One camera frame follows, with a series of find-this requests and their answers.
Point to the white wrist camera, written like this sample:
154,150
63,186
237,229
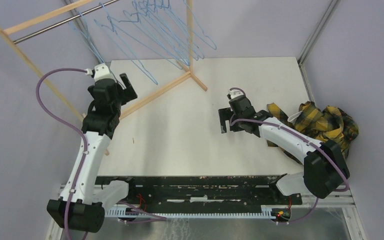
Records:
102,71
235,94

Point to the yellow plaid shirt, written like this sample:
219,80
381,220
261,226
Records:
331,123

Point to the metal rack rod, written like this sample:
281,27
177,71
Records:
62,22

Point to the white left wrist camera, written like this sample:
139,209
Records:
102,71

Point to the white toothed cable strip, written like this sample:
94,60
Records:
121,212

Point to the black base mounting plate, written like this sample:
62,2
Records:
204,194

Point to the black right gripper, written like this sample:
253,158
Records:
226,113

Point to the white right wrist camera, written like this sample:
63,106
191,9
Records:
235,94

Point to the blue wire hanger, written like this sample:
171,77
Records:
195,52
111,30
160,6
80,26
183,14
152,46
176,33

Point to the wooden clothes rack frame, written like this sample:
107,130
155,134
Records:
24,129

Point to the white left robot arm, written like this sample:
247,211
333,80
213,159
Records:
78,208

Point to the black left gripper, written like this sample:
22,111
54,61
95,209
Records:
127,93

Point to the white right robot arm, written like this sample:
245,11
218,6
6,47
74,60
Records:
324,167

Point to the aluminium frame rails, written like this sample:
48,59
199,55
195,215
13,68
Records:
86,199

